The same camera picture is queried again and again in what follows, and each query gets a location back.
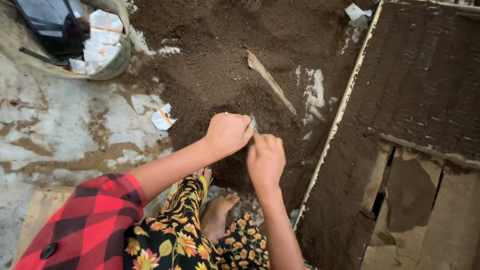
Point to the small clear plastic packet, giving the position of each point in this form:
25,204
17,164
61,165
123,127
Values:
253,123

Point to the red black checked shirt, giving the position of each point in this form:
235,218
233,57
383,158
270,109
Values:
86,225

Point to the person's bare foot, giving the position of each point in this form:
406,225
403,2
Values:
217,215

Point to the grey round metal basin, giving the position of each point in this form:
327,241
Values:
71,41

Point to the flat wooden stick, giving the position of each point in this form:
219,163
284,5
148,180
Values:
270,81

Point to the soil-covered wooden tray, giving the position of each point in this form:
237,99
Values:
397,131

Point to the crumpled white orange-striped wrapper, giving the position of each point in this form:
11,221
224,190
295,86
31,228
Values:
163,117

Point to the person's left hand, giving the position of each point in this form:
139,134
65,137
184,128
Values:
226,134

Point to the black floral trousers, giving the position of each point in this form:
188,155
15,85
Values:
191,236

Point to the white packet with orange stripe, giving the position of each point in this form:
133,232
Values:
102,39

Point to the black plastic sheet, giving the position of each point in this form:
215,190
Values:
52,26

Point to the heap of brown soil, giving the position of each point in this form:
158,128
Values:
240,75

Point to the person's left fingers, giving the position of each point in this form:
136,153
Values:
245,122

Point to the person's right hand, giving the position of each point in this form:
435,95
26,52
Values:
265,161

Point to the torn white paper scrap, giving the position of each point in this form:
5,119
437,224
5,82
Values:
358,14

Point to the wooden plank seat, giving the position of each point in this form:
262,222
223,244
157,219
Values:
39,221

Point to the person's right fingers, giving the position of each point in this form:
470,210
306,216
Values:
268,139

